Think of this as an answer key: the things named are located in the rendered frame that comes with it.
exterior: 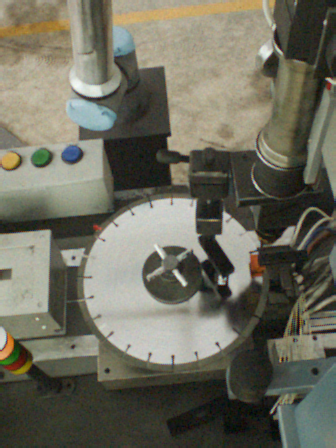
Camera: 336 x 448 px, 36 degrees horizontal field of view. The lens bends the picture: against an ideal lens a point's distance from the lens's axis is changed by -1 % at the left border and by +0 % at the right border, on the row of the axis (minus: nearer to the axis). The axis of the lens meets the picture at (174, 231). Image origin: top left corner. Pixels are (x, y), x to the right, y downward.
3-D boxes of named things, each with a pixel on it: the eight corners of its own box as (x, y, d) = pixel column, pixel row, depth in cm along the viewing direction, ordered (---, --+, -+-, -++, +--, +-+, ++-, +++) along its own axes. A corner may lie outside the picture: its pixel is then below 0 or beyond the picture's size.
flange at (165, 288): (135, 257, 97) (134, 251, 95) (192, 240, 98) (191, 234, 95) (151, 310, 92) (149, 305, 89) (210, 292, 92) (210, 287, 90)
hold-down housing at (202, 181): (192, 238, 84) (187, 166, 67) (193, 213, 86) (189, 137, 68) (225, 239, 84) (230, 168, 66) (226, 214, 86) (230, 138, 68)
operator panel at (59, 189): (2, 224, 126) (-23, 191, 113) (5, 186, 131) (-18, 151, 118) (114, 212, 125) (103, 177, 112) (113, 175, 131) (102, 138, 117)
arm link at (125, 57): (145, 62, 135) (139, 20, 123) (131, 100, 129) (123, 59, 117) (102, 57, 137) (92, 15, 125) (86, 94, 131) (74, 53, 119)
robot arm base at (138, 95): (95, 85, 146) (88, 58, 137) (148, 79, 145) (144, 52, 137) (96, 126, 139) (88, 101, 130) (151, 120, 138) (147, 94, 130)
